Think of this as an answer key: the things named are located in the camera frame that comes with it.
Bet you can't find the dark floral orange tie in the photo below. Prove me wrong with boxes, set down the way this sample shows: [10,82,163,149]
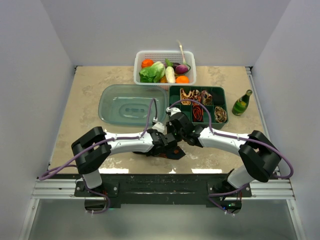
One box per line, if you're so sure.
[132,146,186,160]

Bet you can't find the green lettuce toy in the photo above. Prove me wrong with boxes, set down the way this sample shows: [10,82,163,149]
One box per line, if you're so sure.
[139,61,166,83]

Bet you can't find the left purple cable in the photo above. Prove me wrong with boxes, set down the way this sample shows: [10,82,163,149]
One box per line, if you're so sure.
[37,97,159,181]

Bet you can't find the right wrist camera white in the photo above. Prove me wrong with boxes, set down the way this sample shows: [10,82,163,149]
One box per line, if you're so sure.
[165,107,181,117]

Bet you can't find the red black rolled tie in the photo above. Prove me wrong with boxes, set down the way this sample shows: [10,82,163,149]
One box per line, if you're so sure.
[192,105,204,123]

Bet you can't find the green glass bottle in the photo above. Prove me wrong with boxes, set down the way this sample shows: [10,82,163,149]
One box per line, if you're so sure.
[232,89,253,116]

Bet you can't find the white perforated basket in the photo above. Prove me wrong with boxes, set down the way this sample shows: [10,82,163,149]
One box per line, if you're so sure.
[133,50,197,91]

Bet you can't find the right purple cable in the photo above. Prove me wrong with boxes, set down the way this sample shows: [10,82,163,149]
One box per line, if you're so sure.
[168,98,295,180]

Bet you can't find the purple turnip toy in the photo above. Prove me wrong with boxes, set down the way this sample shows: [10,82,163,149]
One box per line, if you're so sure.
[174,64,189,75]

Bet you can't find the purple gold rolled tie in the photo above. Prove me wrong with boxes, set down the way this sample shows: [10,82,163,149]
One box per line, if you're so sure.
[201,90,213,106]

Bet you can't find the yellow rolled tie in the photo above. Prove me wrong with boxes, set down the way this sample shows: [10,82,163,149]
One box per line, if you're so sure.
[179,88,193,105]

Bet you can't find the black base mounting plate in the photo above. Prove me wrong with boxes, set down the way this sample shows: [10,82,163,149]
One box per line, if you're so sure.
[74,173,254,213]

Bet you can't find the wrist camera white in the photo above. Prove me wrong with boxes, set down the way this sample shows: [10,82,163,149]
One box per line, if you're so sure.
[165,107,181,117]
[152,117,165,134]

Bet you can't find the purple cable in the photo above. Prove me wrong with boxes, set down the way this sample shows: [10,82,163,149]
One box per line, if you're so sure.
[37,97,159,181]
[168,98,295,180]

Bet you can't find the brown patterned rolled tie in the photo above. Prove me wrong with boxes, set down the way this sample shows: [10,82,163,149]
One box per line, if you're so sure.
[214,106,228,124]

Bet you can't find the dark red patterned rolled tie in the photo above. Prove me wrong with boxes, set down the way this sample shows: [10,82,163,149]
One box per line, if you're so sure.
[191,89,202,103]

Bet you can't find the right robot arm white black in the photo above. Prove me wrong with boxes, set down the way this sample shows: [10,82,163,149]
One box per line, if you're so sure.
[166,107,281,197]

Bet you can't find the white radish toy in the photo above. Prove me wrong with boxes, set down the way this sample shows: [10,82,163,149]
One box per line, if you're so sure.
[165,66,176,84]

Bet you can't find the white green onion toy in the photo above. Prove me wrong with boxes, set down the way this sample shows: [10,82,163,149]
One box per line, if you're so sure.
[176,40,187,65]

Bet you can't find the orange fruit toy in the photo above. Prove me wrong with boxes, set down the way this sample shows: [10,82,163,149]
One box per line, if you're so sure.
[175,75,190,84]

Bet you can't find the clear teal plastic bin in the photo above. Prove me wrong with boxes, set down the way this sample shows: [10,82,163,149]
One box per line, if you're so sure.
[98,84,168,126]

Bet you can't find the green compartment organizer tray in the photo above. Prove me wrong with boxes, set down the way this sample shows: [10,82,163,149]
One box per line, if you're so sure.
[168,85,229,130]

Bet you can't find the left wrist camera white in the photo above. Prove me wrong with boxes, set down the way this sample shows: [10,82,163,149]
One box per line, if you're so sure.
[152,117,165,134]

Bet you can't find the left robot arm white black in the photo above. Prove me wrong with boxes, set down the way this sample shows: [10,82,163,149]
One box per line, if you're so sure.
[71,126,178,196]

